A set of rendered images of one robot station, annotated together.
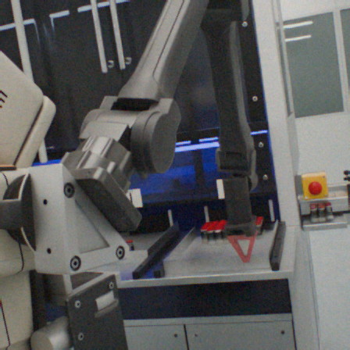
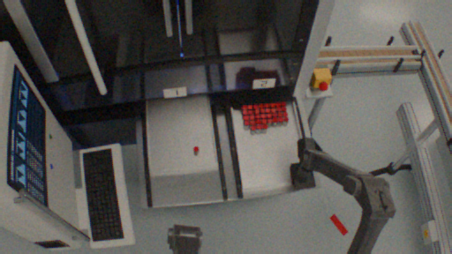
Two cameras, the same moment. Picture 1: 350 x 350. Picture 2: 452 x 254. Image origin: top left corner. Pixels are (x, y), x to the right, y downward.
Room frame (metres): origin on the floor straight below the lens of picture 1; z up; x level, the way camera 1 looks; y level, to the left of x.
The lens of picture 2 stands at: (0.79, 0.34, 2.35)
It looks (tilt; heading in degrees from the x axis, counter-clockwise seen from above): 63 degrees down; 334
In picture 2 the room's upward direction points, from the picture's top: 3 degrees clockwise
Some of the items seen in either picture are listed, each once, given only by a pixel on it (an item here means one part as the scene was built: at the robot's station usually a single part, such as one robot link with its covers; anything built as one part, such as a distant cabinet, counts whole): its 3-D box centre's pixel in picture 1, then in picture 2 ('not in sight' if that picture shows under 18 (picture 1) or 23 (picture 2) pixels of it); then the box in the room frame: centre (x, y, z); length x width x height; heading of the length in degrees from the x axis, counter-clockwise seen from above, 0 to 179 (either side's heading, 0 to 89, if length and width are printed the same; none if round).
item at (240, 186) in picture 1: (236, 187); (305, 166); (1.12, -0.13, 1.08); 0.07 x 0.06 x 0.07; 156
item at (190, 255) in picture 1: (226, 244); (269, 145); (1.31, -0.11, 0.90); 0.34 x 0.26 x 0.04; 164
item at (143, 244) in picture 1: (125, 242); (178, 128); (1.51, 0.19, 0.90); 0.34 x 0.26 x 0.04; 164
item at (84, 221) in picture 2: not in sight; (96, 197); (1.40, 0.62, 0.79); 0.45 x 0.28 x 0.03; 169
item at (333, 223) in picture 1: (323, 221); (315, 84); (1.50, -0.44, 0.87); 0.14 x 0.13 x 0.02; 164
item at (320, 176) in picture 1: (315, 185); (320, 77); (1.46, -0.41, 0.99); 0.08 x 0.07 x 0.07; 164
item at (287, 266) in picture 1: (173, 253); (224, 142); (1.39, 0.05, 0.87); 0.70 x 0.48 x 0.02; 74
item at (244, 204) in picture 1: (239, 213); (302, 173); (1.12, -0.13, 1.02); 0.10 x 0.07 x 0.07; 164
